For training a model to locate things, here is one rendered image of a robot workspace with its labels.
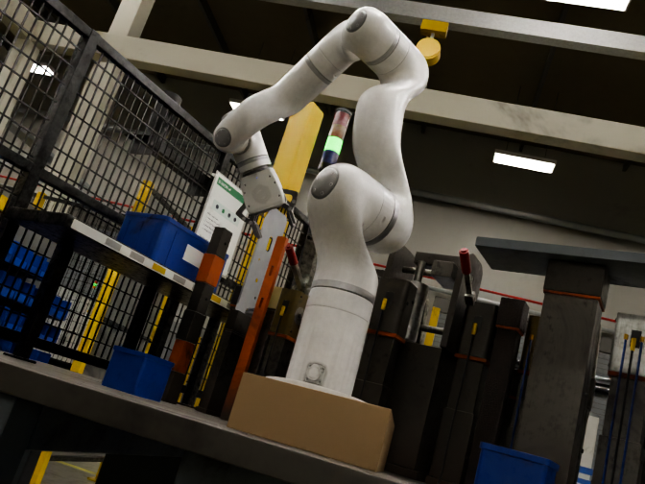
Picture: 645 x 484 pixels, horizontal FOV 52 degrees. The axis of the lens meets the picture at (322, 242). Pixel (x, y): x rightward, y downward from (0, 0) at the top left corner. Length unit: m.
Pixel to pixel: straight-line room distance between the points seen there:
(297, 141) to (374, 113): 1.41
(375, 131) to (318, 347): 0.45
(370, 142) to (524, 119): 4.09
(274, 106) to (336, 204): 0.51
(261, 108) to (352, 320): 0.65
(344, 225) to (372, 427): 0.35
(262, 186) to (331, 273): 0.55
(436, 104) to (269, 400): 4.46
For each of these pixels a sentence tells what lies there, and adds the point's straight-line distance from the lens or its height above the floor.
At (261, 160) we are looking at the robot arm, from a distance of 1.69.
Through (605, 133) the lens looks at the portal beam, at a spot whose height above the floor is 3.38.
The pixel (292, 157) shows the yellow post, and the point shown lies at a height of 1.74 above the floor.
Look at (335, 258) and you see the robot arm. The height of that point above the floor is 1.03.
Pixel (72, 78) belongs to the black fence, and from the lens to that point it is 1.87.
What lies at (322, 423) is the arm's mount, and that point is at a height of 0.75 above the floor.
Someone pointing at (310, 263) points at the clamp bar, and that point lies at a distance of 1.73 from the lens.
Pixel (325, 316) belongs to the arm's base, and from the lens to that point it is 1.16.
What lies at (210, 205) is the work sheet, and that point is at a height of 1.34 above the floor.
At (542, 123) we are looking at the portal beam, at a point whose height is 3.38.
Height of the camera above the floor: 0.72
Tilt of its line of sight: 16 degrees up
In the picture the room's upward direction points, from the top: 17 degrees clockwise
